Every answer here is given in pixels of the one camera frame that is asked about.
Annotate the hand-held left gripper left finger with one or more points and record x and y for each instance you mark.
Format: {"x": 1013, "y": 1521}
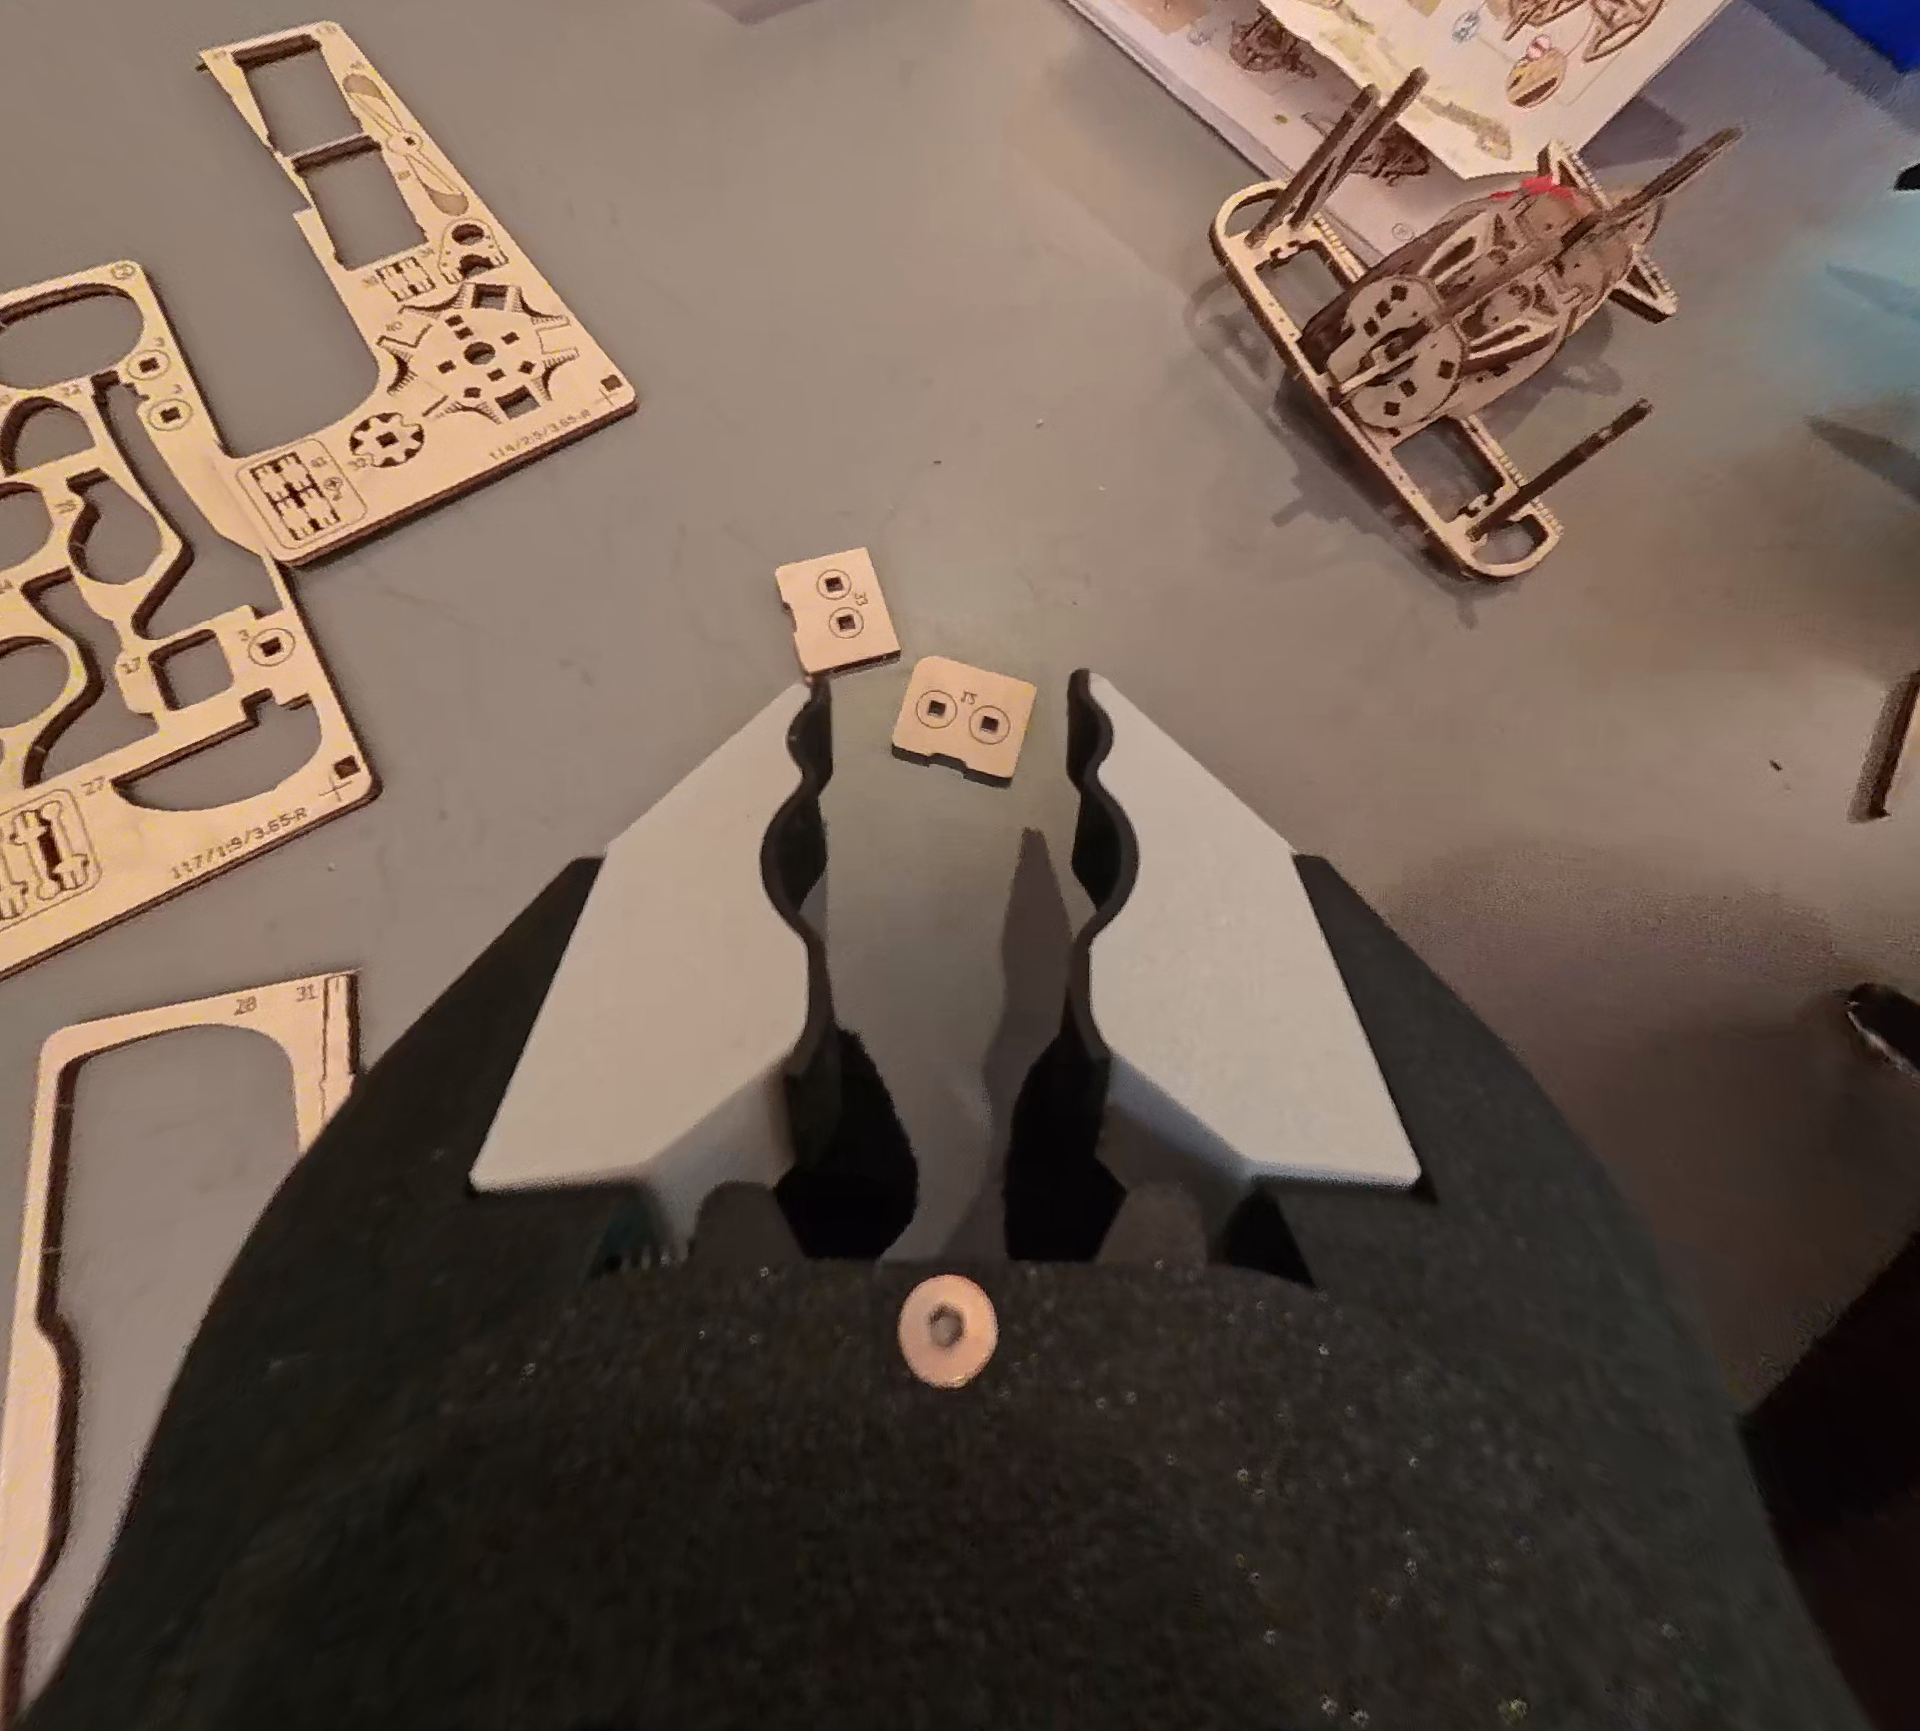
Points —
{"x": 663, "y": 1009}

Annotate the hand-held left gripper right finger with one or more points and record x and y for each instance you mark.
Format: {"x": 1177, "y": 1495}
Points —
{"x": 1245, "y": 1009}

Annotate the small plywood tile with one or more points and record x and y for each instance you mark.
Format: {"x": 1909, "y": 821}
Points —
{"x": 866, "y": 607}
{"x": 962, "y": 683}

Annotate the dark wooden strut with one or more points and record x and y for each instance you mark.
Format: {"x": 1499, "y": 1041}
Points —
{"x": 1572, "y": 468}

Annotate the wooden model plane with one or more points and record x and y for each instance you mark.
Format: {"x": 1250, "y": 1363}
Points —
{"x": 1391, "y": 350}

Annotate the grey desk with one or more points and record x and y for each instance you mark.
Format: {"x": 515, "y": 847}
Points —
{"x": 979, "y": 335}

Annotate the plywood parts sheet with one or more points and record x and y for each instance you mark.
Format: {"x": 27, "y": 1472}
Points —
{"x": 451, "y": 449}
{"x": 226, "y": 1009}
{"x": 226, "y": 847}

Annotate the tapered wooden strut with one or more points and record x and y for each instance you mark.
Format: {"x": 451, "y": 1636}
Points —
{"x": 1897, "y": 739}

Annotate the red rubber band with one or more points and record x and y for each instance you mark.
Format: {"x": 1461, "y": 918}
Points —
{"x": 1543, "y": 188}

